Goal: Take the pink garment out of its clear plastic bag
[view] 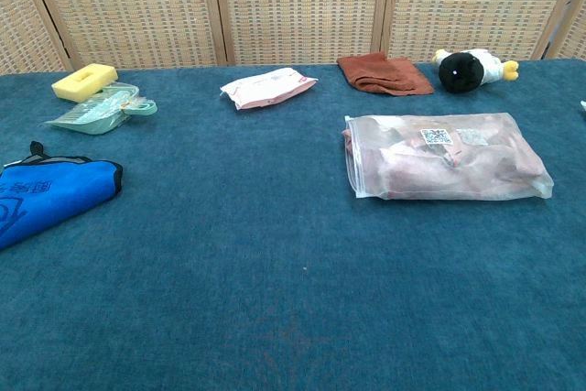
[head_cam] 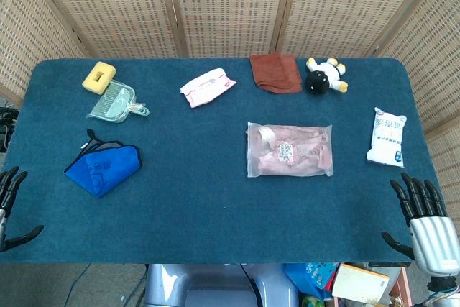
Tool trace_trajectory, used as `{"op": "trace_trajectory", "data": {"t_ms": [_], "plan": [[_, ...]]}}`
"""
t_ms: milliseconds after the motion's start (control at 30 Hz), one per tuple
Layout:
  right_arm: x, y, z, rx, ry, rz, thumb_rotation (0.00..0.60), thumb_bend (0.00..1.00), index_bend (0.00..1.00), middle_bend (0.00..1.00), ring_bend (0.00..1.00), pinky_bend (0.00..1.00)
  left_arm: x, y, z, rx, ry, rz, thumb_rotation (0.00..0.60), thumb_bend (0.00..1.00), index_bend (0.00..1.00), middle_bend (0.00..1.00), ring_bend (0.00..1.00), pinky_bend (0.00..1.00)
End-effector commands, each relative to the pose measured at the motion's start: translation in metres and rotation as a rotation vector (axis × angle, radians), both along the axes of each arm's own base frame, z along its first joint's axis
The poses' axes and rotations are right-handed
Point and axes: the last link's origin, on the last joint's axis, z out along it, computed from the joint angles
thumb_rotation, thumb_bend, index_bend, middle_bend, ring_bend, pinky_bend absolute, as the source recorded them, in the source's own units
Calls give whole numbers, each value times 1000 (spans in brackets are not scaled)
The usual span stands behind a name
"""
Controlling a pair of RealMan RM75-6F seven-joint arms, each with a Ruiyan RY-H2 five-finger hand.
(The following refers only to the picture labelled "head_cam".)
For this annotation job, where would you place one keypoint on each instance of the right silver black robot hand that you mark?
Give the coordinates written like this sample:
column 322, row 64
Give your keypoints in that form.
column 433, row 238

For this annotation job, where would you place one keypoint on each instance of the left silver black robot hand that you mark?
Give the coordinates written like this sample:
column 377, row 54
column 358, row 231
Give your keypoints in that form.
column 10, row 184

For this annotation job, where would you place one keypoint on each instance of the pink floral garment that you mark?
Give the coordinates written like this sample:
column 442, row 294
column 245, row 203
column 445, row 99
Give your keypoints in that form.
column 309, row 156

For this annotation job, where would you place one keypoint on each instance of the clear plastic bag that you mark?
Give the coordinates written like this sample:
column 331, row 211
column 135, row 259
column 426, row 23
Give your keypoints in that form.
column 253, row 172

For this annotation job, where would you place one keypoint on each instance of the pink plastic crate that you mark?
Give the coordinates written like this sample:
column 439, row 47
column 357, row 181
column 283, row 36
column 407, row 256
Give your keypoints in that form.
column 402, row 285

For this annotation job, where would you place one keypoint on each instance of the cream yellow book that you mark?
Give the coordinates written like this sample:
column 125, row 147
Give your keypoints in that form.
column 359, row 283

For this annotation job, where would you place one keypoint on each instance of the blue fabric pouch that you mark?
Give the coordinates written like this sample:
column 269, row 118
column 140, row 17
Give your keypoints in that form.
column 97, row 174

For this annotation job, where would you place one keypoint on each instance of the white pouch with blue print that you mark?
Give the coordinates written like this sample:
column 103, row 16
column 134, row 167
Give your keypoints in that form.
column 388, row 141

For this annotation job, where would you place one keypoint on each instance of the green comb in clear pack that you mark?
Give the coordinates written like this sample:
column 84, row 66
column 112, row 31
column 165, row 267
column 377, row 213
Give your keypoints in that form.
column 111, row 104

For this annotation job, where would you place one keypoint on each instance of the yellow sponge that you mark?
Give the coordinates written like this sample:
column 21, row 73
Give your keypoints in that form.
column 91, row 82

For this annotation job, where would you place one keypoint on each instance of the blue carpet table cover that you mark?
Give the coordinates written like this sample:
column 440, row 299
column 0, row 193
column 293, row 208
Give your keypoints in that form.
column 201, row 206

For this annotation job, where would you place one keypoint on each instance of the black white plush toy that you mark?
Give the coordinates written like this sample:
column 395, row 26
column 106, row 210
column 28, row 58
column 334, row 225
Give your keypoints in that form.
column 318, row 82

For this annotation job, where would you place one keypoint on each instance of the pink wet wipes pack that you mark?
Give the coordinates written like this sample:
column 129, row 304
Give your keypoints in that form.
column 206, row 87

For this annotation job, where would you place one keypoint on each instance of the blue-grey robot torso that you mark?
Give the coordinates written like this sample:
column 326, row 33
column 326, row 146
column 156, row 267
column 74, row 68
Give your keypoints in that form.
column 215, row 289

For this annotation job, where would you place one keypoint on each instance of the brown folded cloth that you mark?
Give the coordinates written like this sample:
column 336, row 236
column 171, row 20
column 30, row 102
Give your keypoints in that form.
column 275, row 71

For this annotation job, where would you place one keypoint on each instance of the woven bamboo folding screen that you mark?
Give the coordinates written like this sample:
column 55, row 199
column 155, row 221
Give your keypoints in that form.
column 226, row 5

